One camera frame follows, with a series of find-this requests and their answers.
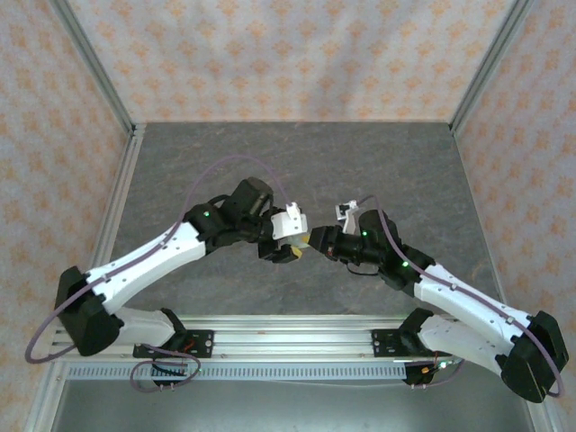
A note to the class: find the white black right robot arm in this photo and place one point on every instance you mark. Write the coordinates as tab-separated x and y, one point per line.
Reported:
468	310

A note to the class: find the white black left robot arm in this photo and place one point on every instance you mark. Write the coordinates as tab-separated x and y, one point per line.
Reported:
157	270

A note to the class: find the small circuit board green LED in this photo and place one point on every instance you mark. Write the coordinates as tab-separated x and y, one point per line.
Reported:
438	365

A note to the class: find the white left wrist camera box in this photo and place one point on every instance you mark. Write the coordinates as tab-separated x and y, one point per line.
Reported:
288	222

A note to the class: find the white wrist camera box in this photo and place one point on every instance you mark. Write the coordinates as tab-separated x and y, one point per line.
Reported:
288	222
348	218

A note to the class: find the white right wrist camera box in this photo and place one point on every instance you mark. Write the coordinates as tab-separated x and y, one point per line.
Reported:
348	218

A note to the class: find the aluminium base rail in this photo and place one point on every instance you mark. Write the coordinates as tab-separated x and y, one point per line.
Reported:
292	337

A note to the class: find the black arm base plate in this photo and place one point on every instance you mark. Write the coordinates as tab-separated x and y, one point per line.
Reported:
202	344
382	344

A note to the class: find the aluminium side frame rail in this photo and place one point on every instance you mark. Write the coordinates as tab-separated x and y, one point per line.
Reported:
128	153

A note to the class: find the short aluminium frame post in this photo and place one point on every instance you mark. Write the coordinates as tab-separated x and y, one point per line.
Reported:
542	418
45	396

